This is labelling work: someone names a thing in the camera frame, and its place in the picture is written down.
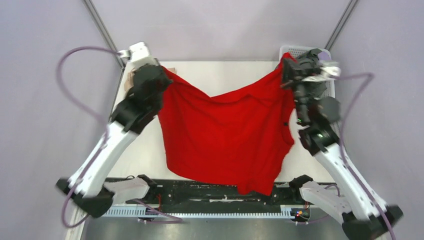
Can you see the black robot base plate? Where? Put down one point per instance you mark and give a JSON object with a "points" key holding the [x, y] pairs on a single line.
{"points": [[192, 197]]}

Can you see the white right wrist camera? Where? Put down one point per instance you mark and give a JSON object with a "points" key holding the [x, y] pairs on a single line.
{"points": [[328, 71]]}

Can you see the grey aluminium frame post right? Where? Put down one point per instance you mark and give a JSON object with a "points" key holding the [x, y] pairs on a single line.
{"points": [[349, 9]]}

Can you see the white slotted cable duct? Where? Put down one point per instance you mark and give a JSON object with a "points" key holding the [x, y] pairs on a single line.
{"points": [[138, 211]]}

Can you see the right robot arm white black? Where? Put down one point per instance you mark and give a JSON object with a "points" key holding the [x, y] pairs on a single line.
{"points": [[361, 212]]}

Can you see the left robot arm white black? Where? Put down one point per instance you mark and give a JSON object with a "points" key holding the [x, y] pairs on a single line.
{"points": [[88, 187]]}

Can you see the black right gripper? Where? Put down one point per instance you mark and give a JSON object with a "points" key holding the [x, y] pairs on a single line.
{"points": [[293, 73]]}

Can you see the grey aluminium frame post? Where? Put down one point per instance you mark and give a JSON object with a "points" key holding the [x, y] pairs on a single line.
{"points": [[100, 25], [349, 9]]}

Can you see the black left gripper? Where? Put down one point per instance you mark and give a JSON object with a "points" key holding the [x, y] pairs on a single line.
{"points": [[167, 80]]}

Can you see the white plastic laundry basket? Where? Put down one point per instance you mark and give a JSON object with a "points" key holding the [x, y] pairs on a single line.
{"points": [[295, 51]]}

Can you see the folded beige t shirt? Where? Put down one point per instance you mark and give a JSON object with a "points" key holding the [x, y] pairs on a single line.
{"points": [[129, 83]]}

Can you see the lilac t shirt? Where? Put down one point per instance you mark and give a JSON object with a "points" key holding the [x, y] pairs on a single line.
{"points": [[324, 56]]}

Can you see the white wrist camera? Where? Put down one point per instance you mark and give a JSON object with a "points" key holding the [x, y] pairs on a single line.
{"points": [[138, 55], [328, 71]]}

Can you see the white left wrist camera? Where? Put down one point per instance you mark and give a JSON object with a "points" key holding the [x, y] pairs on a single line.
{"points": [[138, 55]]}

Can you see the red t shirt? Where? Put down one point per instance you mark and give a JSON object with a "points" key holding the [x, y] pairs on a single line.
{"points": [[238, 138]]}

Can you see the grey aluminium frame post left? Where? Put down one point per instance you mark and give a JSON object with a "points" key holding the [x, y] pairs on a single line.
{"points": [[100, 25]]}

